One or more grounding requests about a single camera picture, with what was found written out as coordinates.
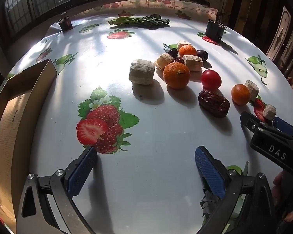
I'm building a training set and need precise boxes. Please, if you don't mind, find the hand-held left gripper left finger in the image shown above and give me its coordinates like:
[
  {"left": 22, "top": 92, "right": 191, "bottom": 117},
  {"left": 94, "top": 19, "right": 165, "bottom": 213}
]
[{"left": 17, "top": 146, "right": 98, "bottom": 234}]

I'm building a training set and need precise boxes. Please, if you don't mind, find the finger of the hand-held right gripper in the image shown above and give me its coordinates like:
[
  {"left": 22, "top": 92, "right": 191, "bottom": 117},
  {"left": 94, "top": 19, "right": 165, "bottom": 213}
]
[
  {"left": 240, "top": 111, "right": 274, "bottom": 133},
  {"left": 273, "top": 116, "right": 293, "bottom": 137}
]

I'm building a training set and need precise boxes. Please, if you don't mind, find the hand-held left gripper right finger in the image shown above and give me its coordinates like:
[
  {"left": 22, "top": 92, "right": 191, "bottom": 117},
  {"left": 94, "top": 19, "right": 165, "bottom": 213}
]
[{"left": 195, "top": 146, "right": 276, "bottom": 234}]

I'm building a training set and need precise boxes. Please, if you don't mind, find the small peeled banana piece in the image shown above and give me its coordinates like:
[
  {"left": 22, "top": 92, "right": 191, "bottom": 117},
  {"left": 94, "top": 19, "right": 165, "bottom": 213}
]
[{"left": 263, "top": 104, "right": 276, "bottom": 121}]

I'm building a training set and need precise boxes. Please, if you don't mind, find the small orange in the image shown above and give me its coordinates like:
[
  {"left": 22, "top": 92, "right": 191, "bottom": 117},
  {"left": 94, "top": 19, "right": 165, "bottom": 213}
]
[
  {"left": 179, "top": 44, "right": 197, "bottom": 57},
  {"left": 231, "top": 84, "right": 250, "bottom": 106}
]

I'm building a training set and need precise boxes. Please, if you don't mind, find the large red date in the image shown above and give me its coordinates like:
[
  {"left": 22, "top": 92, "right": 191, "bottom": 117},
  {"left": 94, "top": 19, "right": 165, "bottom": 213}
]
[{"left": 198, "top": 90, "right": 231, "bottom": 118}]

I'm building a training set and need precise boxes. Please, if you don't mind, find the red tomato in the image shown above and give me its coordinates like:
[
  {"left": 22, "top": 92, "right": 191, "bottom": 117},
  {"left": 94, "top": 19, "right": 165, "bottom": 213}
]
[{"left": 201, "top": 70, "right": 222, "bottom": 90}]

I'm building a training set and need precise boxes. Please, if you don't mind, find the brown cardboard box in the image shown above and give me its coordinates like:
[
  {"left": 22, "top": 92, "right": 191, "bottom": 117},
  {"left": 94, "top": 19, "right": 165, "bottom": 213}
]
[{"left": 0, "top": 59, "right": 58, "bottom": 234}]

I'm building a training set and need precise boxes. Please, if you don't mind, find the large orange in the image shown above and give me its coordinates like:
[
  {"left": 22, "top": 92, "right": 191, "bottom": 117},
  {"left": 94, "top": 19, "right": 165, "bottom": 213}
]
[{"left": 163, "top": 62, "right": 191, "bottom": 90}]

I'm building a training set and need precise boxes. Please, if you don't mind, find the large peeled banana piece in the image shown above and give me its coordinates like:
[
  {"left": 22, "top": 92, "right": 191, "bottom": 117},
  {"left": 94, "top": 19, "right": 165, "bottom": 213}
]
[{"left": 129, "top": 59, "right": 156, "bottom": 85}]

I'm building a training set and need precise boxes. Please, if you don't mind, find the person's right hand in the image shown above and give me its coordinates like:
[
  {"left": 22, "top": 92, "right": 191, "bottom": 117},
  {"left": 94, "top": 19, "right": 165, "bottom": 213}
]
[{"left": 273, "top": 171, "right": 293, "bottom": 222}]

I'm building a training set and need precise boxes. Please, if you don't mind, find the fruit print tablecloth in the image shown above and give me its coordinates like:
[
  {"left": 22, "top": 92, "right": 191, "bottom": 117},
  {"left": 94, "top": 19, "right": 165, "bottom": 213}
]
[{"left": 0, "top": 0, "right": 293, "bottom": 234}]

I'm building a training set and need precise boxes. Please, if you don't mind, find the carved wooden cabinet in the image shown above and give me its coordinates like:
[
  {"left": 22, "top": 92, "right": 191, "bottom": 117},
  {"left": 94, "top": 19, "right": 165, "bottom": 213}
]
[{"left": 266, "top": 5, "right": 293, "bottom": 76}]

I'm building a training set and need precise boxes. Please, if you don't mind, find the black box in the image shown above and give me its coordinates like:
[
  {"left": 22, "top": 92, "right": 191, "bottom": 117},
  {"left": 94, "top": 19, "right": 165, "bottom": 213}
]
[{"left": 205, "top": 19, "right": 225, "bottom": 42}]

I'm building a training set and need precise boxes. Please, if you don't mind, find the bunch of leafy greens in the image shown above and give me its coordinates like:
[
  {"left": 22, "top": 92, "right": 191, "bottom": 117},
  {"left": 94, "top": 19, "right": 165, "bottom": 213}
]
[{"left": 108, "top": 14, "right": 171, "bottom": 28}]

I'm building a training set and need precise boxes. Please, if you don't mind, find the dark jar with stopper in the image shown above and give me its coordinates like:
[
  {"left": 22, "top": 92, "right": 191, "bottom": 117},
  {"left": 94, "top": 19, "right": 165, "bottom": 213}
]
[{"left": 59, "top": 15, "right": 73, "bottom": 32}]

